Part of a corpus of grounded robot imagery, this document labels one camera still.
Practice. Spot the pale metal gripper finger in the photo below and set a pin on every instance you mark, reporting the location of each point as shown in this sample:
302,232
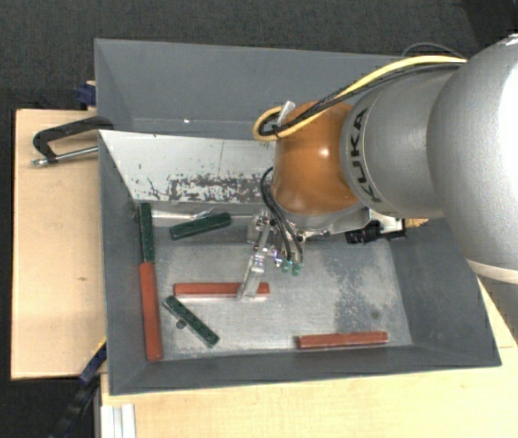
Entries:
260,283
249,277

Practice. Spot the red-brown flat block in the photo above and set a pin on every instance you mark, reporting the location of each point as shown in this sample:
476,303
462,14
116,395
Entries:
341,339
204,289
151,313

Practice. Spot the dark green flat block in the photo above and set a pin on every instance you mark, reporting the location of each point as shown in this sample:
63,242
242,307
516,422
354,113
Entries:
191,321
199,226
147,233

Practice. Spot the grey metal bin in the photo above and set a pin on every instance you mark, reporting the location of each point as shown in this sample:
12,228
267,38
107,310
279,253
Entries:
341,290

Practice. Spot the pale wood flat board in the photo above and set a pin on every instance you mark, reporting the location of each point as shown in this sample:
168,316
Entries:
58,244

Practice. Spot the black cylinder on white bracket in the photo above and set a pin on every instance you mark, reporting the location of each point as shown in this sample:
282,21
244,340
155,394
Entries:
368,234

